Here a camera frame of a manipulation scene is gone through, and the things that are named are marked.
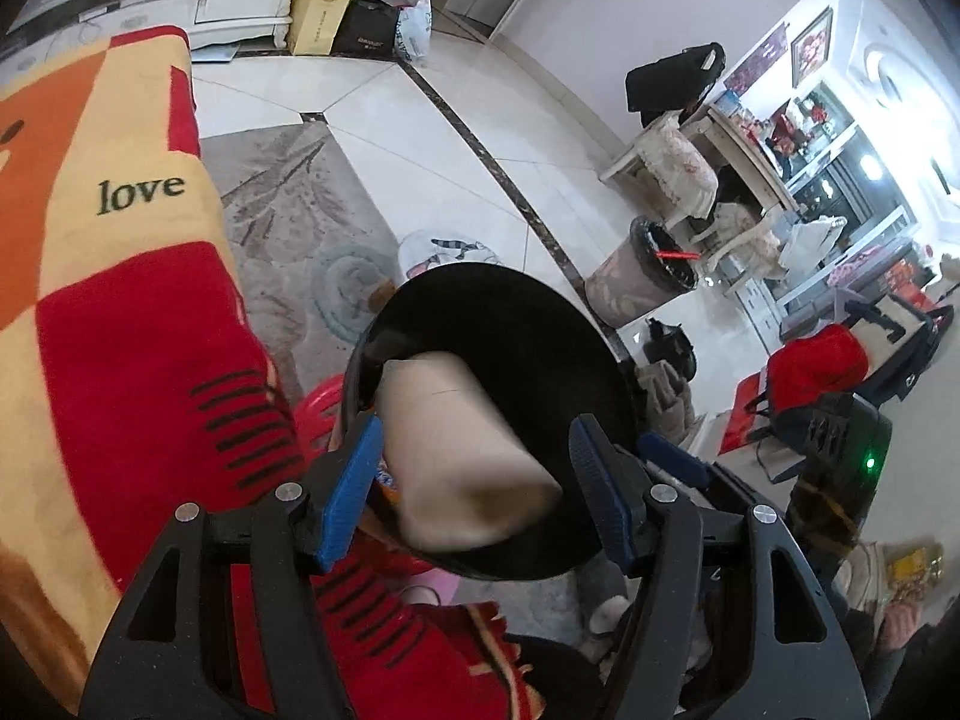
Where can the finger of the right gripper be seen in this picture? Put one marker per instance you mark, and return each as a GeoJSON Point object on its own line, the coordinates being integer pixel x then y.
{"type": "Point", "coordinates": [673, 460]}

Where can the orange snack wrapper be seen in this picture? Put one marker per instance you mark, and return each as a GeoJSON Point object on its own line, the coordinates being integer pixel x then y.
{"type": "Point", "coordinates": [385, 490]}

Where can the brown paper cup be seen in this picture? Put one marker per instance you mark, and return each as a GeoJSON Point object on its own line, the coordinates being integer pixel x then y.
{"type": "Point", "coordinates": [463, 479]}

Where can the black hanging bag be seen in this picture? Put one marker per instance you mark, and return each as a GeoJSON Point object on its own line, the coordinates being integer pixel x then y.
{"type": "Point", "coordinates": [678, 83]}

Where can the grey patterned rug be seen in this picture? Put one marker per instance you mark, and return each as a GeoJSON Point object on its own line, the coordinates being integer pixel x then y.
{"type": "Point", "coordinates": [315, 257]}

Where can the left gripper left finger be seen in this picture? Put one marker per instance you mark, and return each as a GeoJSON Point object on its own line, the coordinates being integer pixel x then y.
{"type": "Point", "coordinates": [170, 649]}

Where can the white floral chair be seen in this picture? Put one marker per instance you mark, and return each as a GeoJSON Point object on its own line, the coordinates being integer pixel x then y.
{"type": "Point", "coordinates": [679, 169]}

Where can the grey waste basket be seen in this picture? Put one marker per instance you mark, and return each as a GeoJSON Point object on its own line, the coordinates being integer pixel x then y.
{"type": "Point", "coordinates": [647, 270]}

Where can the patterned red orange blanket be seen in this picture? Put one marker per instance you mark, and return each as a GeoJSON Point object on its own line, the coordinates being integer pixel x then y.
{"type": "Point", "coordinates": [132, 383]}

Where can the black trash bin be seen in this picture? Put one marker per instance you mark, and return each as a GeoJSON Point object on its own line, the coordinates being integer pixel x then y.
{"type": "Point", "coordinates": [542, 364]}

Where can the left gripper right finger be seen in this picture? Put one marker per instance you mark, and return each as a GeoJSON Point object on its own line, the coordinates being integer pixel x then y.
{"type": "Point", "coordinates": [729, 621]}

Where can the beige paper shopping bag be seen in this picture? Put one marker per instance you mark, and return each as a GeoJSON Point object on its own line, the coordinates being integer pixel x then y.
{"type": "Point", "coordinates": [314, 25]}

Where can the black shopping bag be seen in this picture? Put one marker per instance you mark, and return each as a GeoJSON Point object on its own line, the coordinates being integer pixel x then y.
{"type": "Point", "coordinates": [367, 31]}

